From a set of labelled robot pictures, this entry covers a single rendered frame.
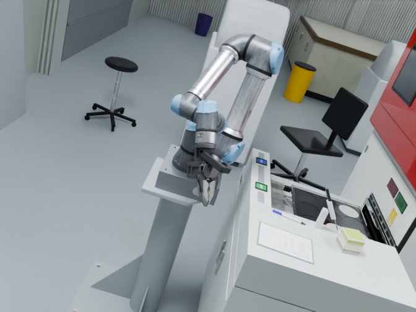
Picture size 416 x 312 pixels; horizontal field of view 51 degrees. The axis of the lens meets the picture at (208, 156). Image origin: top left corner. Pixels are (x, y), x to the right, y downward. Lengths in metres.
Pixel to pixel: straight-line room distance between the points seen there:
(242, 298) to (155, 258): 0.71
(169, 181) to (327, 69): 5.86
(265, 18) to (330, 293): 2.75
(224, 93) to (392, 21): 7.01
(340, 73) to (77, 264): 5.83
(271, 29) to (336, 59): 3.73
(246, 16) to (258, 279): 2.72
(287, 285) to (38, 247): 1.64
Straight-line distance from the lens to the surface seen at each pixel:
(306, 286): 1.58
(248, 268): 1.53
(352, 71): 7.62
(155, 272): 2.26
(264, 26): 3.88
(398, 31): 10.55
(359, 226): 2.12
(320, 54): 7.46
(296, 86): 6.94
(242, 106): 1.80
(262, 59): 1.78
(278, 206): 2.00
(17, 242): 2.79
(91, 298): 2.50
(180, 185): 1.90
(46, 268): 2.64
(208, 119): 1.49
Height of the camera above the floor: 1.83
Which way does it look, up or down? 25 degrees down
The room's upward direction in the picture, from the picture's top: 19 degrees clockwise
